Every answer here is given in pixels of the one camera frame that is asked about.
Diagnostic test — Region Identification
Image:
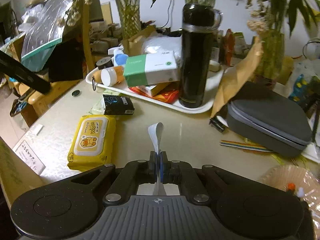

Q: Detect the green wet wipes pack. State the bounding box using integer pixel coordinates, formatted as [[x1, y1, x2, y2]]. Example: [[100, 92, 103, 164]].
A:
[[89, 89, 120, 115]]

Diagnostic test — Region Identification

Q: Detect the small black round speaker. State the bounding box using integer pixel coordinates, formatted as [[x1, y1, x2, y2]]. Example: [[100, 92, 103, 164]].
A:
[[95, 56, 113, 70]]

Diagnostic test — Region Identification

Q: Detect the white plastic tray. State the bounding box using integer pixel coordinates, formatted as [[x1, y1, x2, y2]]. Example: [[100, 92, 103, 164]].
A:
[[96, 70, 223, 114]]

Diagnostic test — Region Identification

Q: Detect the right glass vase plant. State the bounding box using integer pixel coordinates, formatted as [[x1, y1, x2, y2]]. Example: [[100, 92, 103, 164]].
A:
[[247, 0, 319, 83]]

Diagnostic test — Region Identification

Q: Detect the wooden stool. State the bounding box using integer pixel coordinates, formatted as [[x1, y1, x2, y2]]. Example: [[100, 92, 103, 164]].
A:
[[12, 78, 81, 120]]

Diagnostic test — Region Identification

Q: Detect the black round cap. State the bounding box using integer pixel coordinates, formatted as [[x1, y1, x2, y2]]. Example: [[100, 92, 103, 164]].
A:
[[72, 90, 81, 97]]

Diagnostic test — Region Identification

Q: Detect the white paper strip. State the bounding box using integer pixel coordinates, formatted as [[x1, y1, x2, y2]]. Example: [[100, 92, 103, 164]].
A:
[[148, 122, 167, 196]]

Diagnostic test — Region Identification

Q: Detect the tan keychain pouch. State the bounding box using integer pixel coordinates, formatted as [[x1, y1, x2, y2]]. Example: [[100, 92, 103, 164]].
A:
[[91, 70, 103, 91]]

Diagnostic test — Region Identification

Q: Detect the woven basket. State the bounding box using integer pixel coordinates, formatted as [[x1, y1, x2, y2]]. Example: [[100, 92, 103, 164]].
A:
[[258, 165, 319, 239]]

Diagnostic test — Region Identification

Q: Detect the cardboard box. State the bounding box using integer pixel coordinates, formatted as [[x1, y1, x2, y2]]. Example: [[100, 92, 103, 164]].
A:
[[1, 125, 46, 207]]

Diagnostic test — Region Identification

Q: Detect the white plastic bag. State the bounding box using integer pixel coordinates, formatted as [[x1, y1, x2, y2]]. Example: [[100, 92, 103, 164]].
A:
[[141, 32, 182, 60]]

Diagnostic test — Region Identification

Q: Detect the green white box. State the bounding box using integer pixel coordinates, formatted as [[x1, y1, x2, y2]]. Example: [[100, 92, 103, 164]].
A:
[[124, 51, 180, 87]]

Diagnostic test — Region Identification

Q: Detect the brown paper bag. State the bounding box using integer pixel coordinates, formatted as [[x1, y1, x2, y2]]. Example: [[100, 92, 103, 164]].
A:
[[210, 37, 263, 118]]

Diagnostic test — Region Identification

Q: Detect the orange white pill bottle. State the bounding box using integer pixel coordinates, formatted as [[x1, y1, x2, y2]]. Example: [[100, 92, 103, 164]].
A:
[[100, 66, 125, 87]]

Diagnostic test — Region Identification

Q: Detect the black thermos bottle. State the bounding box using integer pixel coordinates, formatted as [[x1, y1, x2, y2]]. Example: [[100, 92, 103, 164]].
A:
[[178, 3, 222, 108]]

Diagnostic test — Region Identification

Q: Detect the black tissue pack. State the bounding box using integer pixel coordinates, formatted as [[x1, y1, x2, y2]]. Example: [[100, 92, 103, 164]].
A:
[[102, 94, 135, 115]]

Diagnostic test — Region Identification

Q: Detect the silver green foil bag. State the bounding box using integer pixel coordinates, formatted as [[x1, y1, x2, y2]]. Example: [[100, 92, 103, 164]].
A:
[[21, 0, 73, 72]]

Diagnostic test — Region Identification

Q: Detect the grey zip case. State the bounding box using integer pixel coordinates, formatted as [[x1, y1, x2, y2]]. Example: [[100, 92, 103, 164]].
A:
[[214, 81, 312, 158]]

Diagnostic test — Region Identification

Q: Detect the yellow wet wipes pack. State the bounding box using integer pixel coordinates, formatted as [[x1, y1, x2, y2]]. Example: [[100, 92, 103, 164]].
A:
[[67, 115, 116, 172]]

